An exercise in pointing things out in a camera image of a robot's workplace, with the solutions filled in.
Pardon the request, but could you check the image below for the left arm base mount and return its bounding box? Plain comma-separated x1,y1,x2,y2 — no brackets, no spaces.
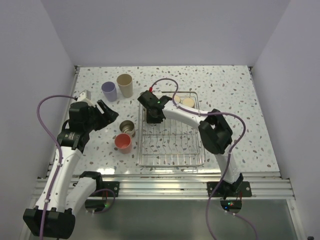
89,181,120,198

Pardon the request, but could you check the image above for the red plastic cup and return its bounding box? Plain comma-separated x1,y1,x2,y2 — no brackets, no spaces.
114,133,132,154

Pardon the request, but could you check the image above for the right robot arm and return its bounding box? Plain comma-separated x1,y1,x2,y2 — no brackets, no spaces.
137,90,244,197

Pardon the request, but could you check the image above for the aluminium rail frame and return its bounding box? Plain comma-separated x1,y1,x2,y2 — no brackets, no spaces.
103,172,295,200

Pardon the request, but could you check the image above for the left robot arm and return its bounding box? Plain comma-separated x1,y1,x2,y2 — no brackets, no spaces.
23,99,119,240

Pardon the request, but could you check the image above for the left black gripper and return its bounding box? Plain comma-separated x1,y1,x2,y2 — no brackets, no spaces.
83,99,118,132

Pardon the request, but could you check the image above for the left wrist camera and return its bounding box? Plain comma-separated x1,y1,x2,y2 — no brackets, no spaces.
76,90,92,104

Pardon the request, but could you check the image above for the purple plastic cup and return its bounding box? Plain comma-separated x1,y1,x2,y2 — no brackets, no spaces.
101,81,117,102

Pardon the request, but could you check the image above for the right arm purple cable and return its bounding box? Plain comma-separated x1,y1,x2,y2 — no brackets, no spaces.
148,77,248,240

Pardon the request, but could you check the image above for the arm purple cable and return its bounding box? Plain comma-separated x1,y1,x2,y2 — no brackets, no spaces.
148,77,248,240
36,94,77,238

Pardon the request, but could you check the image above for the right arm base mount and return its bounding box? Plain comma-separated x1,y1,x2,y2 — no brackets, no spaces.
206,181,253,199

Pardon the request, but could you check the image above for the tall beige plastic cup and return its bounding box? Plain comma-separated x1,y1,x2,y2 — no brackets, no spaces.
116,74,133,98

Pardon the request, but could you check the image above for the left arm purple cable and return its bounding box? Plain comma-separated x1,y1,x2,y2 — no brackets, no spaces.
36,94,77,238

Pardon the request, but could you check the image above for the wire dish rack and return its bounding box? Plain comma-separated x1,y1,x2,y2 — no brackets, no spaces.
137,91,205,168

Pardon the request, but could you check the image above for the cream brown-banded cup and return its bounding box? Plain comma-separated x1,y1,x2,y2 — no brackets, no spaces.
182,97,195,108
174,95,181,104

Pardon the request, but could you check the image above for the steel cup with handle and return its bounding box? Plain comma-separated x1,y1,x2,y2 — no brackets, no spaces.
119,120,136,138

